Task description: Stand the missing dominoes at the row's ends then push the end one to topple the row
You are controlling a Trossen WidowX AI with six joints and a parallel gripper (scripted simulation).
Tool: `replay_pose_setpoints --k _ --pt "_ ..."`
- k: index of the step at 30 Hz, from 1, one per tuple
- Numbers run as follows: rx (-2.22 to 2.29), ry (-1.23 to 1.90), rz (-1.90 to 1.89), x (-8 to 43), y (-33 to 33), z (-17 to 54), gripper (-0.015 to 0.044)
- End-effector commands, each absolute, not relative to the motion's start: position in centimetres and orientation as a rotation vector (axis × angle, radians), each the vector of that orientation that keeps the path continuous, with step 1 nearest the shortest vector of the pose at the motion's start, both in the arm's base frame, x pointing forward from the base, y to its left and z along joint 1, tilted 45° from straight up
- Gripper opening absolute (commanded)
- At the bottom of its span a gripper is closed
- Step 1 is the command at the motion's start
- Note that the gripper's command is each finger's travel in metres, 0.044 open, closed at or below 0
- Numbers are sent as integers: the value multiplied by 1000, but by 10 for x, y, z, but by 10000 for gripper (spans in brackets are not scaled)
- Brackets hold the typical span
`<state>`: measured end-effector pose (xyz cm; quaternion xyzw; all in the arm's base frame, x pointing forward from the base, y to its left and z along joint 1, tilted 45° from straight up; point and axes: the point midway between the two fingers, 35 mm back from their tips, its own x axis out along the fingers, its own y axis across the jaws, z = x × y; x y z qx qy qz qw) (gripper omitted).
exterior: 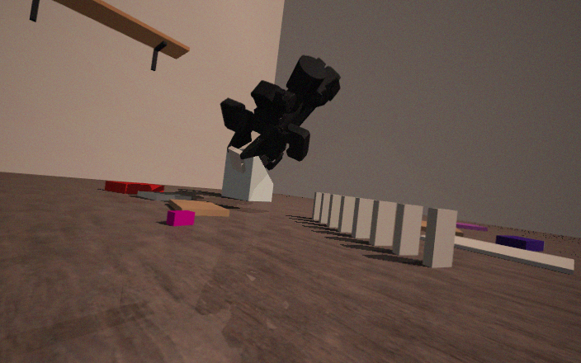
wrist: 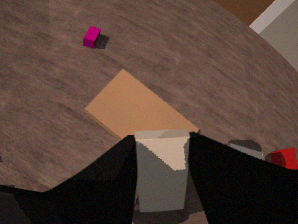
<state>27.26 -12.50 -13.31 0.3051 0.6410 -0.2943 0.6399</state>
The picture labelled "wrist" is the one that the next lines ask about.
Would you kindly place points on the magenta block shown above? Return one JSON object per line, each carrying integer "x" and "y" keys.
{"x": 91, "y": 37}

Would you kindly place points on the white flat block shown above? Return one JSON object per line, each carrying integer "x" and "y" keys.
{"x": 250, "y": 152}

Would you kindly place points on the red flat block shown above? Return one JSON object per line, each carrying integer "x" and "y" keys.
{"x": 285, "y": 157}

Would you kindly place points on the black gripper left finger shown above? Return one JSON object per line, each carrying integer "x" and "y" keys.
{"x": 102, "y": 193}

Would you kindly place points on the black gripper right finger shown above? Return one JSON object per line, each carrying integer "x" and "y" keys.
{"x": 236, "y": 188}

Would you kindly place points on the beige domino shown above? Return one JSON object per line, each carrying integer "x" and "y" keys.
{"x": 162, "y": 169}

